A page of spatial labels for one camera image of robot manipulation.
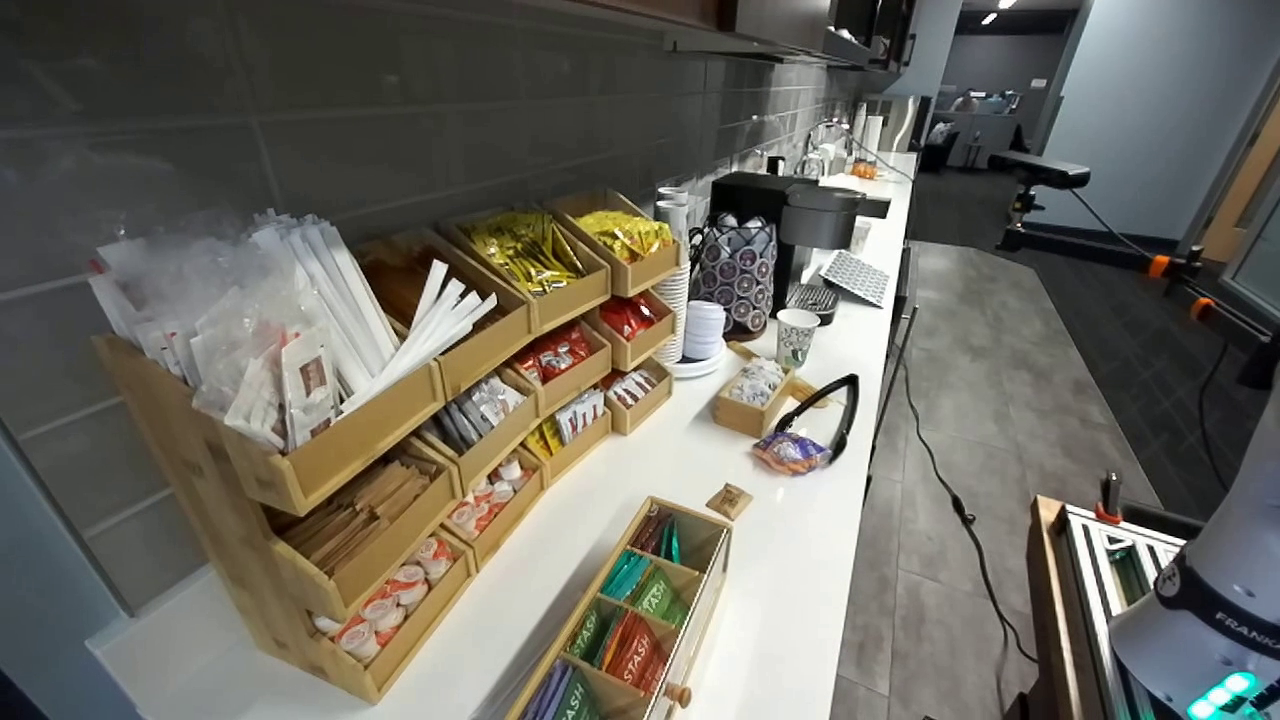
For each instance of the robot base cart frame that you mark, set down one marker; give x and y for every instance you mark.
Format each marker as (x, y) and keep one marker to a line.
(1044, 601)

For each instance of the white cup lids stack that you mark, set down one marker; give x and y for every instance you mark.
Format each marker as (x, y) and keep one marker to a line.
(704, 329)

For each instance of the bamboo tiered organizer rack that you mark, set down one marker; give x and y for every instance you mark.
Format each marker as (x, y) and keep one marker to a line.
(212, 495)

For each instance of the clear wrapped cutlery packets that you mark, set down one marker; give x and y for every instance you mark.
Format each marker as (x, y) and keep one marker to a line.
(225, 320)

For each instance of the small sugar packet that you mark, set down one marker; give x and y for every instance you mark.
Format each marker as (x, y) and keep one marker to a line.
(729, 500)

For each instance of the white red sugar packets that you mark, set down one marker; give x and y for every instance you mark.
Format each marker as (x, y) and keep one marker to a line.
(387, 605)
(485, 498)

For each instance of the grey white creamer packets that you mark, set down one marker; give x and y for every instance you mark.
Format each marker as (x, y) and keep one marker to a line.
(480, 411)

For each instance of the purple green tea bags row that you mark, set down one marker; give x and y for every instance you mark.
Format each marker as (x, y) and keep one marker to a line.
(560, 699)

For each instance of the white wrapped stirrers bundle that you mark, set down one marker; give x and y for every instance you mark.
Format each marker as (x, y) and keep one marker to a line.
(432, 320)

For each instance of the black coffee machine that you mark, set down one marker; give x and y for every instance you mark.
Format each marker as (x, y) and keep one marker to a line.
(774, 200)

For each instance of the small orange object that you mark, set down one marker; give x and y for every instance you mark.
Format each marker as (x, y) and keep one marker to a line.
(864, 167)

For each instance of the wooden framed room door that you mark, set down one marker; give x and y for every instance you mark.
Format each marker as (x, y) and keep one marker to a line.
(1244, 212)

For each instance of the dark tea bags row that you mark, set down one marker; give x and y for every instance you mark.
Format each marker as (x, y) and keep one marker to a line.
(663, 538)

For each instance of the red packets pile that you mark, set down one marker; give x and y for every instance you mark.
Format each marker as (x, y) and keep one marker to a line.
(559, 352)
(629, 317)

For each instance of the white striped packets pile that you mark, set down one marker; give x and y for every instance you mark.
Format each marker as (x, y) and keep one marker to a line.
(629, 389)

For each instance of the colourful foil packet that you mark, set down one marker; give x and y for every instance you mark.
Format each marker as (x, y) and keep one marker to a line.
(786, 455)

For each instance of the brown wooden stirrers pile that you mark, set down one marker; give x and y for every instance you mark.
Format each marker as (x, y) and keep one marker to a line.
(360, 504)

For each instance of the grey flat device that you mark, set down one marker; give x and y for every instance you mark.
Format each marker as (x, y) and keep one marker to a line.
(853, 278)

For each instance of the paper cup stack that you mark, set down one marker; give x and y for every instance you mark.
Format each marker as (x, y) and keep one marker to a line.
(672, 265)

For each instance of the bamboo tea box clear lid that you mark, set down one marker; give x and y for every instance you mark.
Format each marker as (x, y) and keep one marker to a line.
(704, 573)

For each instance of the white round plate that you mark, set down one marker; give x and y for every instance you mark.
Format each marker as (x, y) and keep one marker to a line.
(695, 371)

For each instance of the red tea bags row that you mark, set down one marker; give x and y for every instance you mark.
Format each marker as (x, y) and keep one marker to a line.
(629, 644)

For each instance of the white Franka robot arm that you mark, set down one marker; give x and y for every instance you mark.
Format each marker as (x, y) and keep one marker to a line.
(1226, 573)

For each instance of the black tripod orange joints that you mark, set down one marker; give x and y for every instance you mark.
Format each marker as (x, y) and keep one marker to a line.
(1040, 170)

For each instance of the single printed paper cup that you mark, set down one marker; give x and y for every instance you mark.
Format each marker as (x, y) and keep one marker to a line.
(797, 339)

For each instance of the yellow white packets pile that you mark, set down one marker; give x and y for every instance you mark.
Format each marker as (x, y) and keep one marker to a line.
(564, 420)

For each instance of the wall cabinet carcass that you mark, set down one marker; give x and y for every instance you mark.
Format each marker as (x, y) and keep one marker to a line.
(747, 22)

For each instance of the small bamboo tray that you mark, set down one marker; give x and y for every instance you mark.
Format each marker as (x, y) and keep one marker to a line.
(741, 412)

